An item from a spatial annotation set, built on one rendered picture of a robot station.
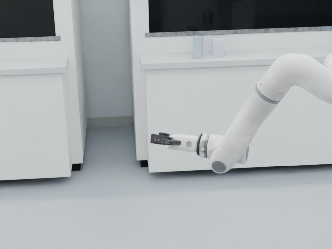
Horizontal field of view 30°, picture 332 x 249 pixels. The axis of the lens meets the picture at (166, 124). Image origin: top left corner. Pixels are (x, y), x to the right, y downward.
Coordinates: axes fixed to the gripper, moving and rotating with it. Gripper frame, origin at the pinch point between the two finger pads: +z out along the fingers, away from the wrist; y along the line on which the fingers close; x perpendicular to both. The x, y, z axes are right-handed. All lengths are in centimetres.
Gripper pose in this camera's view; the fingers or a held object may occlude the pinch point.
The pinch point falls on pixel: (157, 138)
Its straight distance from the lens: 215.1
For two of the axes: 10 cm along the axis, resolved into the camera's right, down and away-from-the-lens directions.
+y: 2.6, -0.4, 9.6
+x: 1.3, -9.9, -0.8
